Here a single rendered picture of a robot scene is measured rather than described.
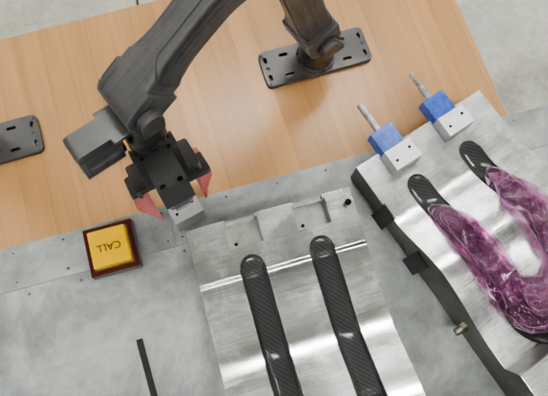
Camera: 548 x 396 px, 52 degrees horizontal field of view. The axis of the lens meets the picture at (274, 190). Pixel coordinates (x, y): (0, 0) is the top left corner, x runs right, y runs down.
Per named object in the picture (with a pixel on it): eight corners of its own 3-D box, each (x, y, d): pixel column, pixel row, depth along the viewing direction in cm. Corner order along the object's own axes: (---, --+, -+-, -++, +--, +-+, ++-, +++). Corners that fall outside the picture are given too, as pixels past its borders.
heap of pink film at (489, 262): (416, 214, 89) (430, 203, 82) (501, 157, 92) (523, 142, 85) (518, 355, 84) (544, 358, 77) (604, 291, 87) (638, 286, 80)
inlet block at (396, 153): (344, 118, 96) (350, 105, 91) (368, 103, 97) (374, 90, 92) (389, 179, 94) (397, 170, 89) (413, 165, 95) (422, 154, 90)
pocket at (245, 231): (223, 226, 88) (222, 221, 85) (255, 217, 89) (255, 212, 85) (230, 253, 87) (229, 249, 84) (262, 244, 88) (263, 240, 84)
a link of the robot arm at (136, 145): (134, 169, 77) (113, 132, 71) (117, 149, 80) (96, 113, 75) (176, 142, 78) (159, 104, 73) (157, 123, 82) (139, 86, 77)
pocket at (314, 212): (288, 208, 89) (289, 202, 86) (320, 199, 90) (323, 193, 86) (296, 235, 88) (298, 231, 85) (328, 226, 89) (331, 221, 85)
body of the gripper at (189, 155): (204, 170, 83) (187, 134, 77) (141, 202, 81) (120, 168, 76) (188, 145, 87) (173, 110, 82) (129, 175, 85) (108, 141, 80)
